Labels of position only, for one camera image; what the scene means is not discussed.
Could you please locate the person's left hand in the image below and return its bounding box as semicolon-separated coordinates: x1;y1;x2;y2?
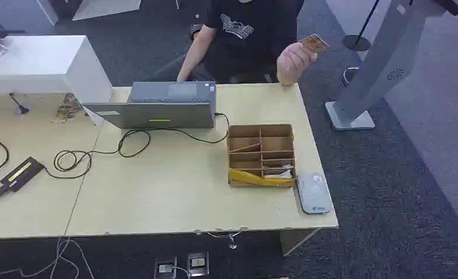
277;41;319;86

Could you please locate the brown card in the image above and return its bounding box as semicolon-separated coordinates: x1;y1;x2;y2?
299;34;330;53

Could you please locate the person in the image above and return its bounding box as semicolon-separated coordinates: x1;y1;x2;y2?
176;0;329;86

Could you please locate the grey kiosk stand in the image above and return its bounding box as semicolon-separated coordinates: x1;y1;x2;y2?
324;0;447;132

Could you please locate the wooden compartment box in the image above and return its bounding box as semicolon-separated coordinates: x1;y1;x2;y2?
226;123;297;189

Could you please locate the yellow plastic bag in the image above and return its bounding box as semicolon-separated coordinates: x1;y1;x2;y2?
228;169;295;188

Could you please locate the grey card reader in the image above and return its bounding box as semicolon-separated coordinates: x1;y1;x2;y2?
296;173;332;215

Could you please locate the grey laptop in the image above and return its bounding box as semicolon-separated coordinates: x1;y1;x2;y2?
81;81;217;130

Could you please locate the wooden desk leg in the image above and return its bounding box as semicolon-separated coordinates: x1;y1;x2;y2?
279;228;322;257

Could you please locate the white panel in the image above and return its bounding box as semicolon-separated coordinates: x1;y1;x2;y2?
72;0;142;22

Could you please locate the floor socket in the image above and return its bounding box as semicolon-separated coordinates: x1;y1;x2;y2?
186;252;211;278
153;256;178;279

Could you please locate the white box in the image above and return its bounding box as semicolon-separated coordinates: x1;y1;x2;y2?
0;35;113;105

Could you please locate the small black microphone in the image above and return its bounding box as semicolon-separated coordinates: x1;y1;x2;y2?
8;92;31;116

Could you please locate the black power adapter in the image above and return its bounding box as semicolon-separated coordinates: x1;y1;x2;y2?
0;156;45;193

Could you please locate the black stanchion post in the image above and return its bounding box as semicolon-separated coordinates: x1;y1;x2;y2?
342;0;381;52

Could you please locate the black laptop power cable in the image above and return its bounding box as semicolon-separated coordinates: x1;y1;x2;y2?
43;112;230;180

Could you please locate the thin cable under desk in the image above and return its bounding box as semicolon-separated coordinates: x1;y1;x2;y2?
205;230;244;251

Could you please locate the white floor cable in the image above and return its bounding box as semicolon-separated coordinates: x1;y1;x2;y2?
0;237;96;279

